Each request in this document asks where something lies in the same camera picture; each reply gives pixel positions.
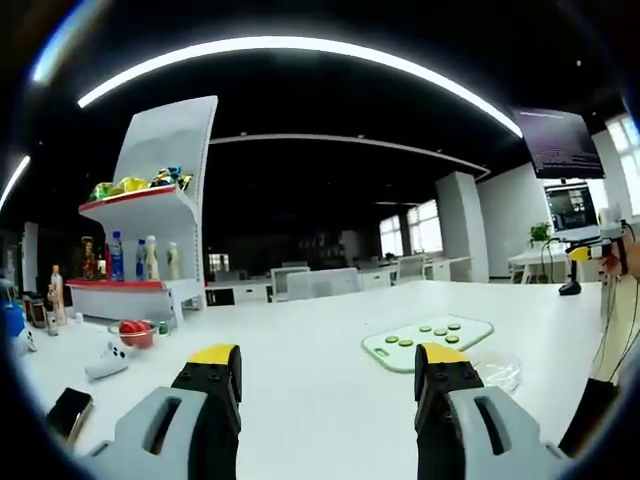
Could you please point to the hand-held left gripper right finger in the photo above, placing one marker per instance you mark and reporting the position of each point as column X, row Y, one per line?
column 480, row 425

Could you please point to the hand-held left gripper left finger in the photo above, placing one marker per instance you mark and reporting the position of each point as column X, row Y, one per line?
column 165, row 430

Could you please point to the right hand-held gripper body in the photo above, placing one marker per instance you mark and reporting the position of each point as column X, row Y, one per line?
column 614, row 234

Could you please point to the clear petri dish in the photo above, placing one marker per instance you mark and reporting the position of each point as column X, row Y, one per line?
column 500, row 372

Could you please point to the group of cucumber slices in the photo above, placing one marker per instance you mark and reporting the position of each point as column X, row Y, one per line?
column 440, row 332

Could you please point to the person's right hand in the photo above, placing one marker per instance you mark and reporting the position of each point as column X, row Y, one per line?
column 611, row 262

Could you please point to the black desk stand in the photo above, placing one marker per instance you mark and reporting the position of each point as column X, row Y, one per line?
column 571, row 285

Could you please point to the green potted plant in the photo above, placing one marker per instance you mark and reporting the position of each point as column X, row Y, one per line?
column 540, row 234

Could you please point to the lit computer monitor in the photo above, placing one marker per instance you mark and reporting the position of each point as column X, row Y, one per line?
column 570, row 207

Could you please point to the person's cream shirt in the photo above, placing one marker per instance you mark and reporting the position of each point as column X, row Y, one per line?
column 622, row 325

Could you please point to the white game controller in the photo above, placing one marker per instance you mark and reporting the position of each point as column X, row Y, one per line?
column 107, row 362

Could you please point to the white cutting board green rim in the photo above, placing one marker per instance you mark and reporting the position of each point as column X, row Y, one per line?
column 470, row 335

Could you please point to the smartphone with gold edge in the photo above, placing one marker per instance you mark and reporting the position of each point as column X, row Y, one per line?
column 70, row 412

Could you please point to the glass bowl with red fruit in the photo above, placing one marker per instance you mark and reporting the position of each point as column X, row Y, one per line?
column 136, row 334

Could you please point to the small green cup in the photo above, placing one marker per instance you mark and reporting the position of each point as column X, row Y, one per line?
column 163, row 328

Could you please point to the dark hanging monitor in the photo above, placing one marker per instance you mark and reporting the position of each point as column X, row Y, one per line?
column 560, row 142

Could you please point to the person's dark trousers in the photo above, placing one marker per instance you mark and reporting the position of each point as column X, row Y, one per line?
column 590, row 417

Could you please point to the white background desk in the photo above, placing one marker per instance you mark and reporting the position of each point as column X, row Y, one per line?
column 440, row 267

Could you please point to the small glass bottle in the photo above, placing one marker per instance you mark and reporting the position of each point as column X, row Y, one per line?
column 52, row 317

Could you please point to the white gadget with dark buttons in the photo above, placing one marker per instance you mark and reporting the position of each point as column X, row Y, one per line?
column 27, row 342

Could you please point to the pale green drink bottle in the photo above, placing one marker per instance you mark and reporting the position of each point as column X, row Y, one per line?
column 173, row 262

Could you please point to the small blue label bottle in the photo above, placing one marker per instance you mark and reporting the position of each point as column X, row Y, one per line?
column 141, row 262

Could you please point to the white drink bottle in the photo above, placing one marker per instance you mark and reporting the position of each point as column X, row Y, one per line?
column 152, row 260

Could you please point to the clear bottle orange cap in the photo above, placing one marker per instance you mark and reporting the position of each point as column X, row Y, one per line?
column 58, row 295

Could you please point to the dark jar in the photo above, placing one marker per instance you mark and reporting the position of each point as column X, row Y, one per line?
column 37, row 310

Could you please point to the blue label water bottle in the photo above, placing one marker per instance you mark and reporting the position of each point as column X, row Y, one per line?
column 117, row 257

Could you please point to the blue container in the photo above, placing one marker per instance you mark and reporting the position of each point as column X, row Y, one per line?
column 12, row 320

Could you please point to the red and gold figurine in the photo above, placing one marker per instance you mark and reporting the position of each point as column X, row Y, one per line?
column 88, row 257

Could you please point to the pile of colourful snack packets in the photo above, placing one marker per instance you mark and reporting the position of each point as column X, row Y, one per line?
column 135, row 185

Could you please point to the white display shelf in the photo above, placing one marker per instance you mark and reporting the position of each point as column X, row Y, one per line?
column 165, row 145

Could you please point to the long curved ceiling light strip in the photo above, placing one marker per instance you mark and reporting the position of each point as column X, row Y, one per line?
column 300, row 45

